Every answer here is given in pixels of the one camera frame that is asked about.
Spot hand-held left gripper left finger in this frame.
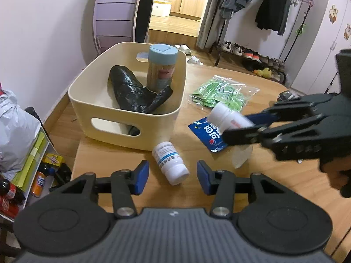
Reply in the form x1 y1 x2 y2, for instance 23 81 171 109
49 160 150 220

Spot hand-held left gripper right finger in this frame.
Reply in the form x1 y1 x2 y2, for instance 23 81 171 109
197 160 299 220

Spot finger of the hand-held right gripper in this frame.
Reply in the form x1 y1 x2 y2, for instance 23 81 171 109
243 93 340 128
222 115 330 162

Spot white medicine bottle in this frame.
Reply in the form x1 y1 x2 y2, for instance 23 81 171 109
152 142 190 186
209 102 255 132

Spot blue sachet packet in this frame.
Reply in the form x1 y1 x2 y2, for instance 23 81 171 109
188 117 229 153

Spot cream plastic container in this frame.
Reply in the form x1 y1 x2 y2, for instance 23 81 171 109
68 42 188 151

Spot clear bag of green packets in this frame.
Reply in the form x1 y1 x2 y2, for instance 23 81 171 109
189 75 260 113

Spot clear plastic wrapper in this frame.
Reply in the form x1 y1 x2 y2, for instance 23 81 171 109
230 145 253 169

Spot dark round object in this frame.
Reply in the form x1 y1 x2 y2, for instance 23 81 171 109
277 90 301 103

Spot yellow duck toy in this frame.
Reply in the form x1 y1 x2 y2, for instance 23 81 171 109
253 68 273 79

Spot row of shoes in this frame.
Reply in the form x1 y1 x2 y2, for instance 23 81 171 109
219 41 289 84

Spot pale wardrobe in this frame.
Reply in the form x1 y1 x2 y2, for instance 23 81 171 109
290 0 351 96

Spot yellow box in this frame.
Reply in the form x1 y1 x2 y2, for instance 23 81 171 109
42 153 64 168

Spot black plastic bag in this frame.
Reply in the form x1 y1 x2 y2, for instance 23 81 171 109
109 65 173 137

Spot black clothes rack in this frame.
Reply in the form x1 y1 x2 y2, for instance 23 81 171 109
210 0 316 66

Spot white low shelf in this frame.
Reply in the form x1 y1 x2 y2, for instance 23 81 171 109
24 106 56 211

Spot orange soda can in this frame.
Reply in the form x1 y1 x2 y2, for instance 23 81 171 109
30 171 48 198

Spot toothpick jar with blue lid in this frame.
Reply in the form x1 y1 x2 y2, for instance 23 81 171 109
147 44 178 92

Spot black hanging jacket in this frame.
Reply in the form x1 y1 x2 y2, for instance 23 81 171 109
255 0 293 36

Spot green box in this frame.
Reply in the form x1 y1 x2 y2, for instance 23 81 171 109
11 131 46 193

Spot grey curtain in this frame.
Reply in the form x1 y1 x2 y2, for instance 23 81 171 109
195 0 229 50

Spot cola bottle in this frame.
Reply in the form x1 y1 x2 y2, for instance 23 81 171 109
0 178 26 206

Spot grey plastic bag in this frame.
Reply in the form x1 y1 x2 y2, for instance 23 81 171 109
0 89 41 174

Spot wooden kitchen cabinets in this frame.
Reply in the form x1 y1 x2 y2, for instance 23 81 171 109
154 0 209 20

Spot white storage box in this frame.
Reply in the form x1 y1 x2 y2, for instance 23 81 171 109
152 0 172 17

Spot purple cat wheel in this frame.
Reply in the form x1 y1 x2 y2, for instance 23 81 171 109
93 0 156 54

